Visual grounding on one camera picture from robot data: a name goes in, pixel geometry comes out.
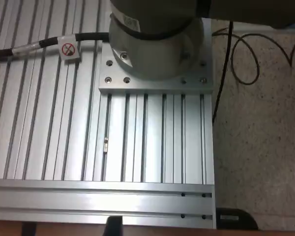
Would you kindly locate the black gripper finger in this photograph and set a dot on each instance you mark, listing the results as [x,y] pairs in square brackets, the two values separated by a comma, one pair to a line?
[115,227]

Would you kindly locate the aluminium mounting plate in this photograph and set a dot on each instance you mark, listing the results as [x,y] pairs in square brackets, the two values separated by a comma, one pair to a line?
[152,84]

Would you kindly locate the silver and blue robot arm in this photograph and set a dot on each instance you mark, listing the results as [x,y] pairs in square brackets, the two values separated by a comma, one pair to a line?
[159,49]

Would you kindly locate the small metal slot nut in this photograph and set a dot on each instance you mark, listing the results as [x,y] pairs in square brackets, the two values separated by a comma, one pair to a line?
[106,145]

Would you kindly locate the aluminium profile robot stand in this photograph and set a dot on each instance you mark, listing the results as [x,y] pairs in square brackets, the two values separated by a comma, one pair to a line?
[64,123]

